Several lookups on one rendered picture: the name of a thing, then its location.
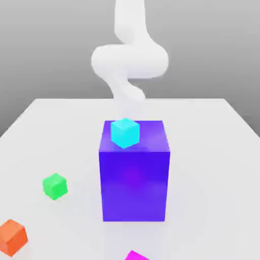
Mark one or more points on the small green cube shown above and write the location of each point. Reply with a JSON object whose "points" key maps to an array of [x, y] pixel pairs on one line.
{"points": [[54, 186]]}

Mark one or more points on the small magenta cube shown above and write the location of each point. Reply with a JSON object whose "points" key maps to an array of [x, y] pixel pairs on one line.
{"points": [[135, 256]]}

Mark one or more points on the small orange cube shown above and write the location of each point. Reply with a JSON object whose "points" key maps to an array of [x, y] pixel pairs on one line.
{"points": [[12, 237]]}

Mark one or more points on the large blue box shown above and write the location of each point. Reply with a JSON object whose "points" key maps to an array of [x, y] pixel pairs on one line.
{"points": [[134, 182]]}

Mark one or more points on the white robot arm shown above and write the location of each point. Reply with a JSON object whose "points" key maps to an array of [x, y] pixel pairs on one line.
{"points": [[130, 61]]}

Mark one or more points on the small cyan cube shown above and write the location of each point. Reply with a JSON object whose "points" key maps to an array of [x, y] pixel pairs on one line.
{"points": [[125, 133]]}

